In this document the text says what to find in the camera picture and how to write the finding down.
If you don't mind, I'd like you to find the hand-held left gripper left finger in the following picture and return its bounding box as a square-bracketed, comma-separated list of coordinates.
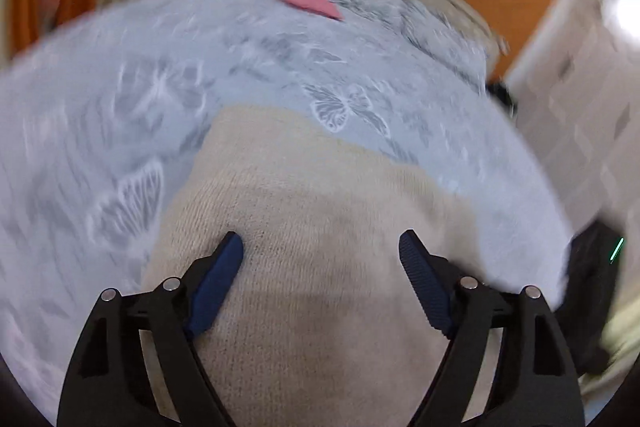
[56, 231, 245, 427]

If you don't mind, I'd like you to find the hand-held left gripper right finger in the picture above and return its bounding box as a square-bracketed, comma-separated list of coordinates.
[398, 229, 586, 427]

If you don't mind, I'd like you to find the beige knitted sweater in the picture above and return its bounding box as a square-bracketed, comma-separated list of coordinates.
[140, 103, 501, 427]

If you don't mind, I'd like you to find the white panelled wardrobe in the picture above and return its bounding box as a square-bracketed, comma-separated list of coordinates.
[500, 0, 640, 258]

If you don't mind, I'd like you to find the dark object beside bed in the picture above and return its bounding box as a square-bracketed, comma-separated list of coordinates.
[485, 79, 518, 118]

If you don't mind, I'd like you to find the butterfly print grey blanket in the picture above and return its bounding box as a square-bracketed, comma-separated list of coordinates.
[0, 0, 576, 427]

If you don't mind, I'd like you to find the grey floral duvet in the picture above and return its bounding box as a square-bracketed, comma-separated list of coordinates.
[300, 0, 491, 82]

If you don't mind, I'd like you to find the pink folded cloth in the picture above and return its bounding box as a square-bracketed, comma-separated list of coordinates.
[276, 0, 345, 22]

